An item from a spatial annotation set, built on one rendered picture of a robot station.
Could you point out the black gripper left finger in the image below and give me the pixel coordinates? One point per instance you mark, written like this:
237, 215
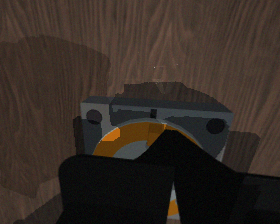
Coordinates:
144, 184

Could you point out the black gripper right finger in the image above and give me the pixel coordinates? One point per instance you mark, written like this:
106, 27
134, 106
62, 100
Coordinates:
209, 192

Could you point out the orange round plate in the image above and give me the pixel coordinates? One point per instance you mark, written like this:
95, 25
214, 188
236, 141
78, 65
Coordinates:
132, 138

